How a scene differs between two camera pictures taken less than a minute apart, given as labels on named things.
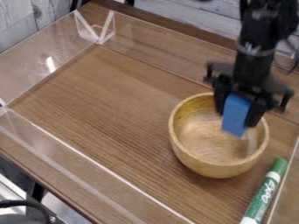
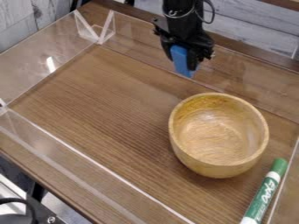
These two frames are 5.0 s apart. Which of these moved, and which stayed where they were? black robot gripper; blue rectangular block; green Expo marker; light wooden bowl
Moved: blue rectangular block; black robot gripper
Stayed: green Expo marker; light wooden bowl
